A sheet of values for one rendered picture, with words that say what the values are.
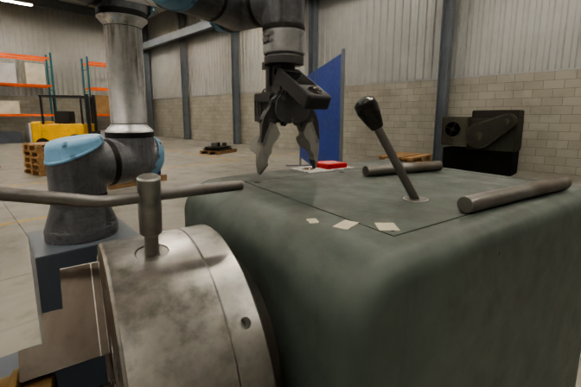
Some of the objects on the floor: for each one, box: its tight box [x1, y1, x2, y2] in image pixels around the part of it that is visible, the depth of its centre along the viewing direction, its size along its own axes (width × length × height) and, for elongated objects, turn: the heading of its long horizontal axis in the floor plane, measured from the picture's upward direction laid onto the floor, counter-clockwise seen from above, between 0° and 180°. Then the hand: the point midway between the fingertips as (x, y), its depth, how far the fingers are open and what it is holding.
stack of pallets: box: [22, 142, 48, 176], centre depth 837 cm, size 126×86×73 cm
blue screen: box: [286, 48, 345, 166], centre depth 719 cm, size 412×80×235 cm
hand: (290, 169), depth 62 cm, fingers open, 11 cm apart
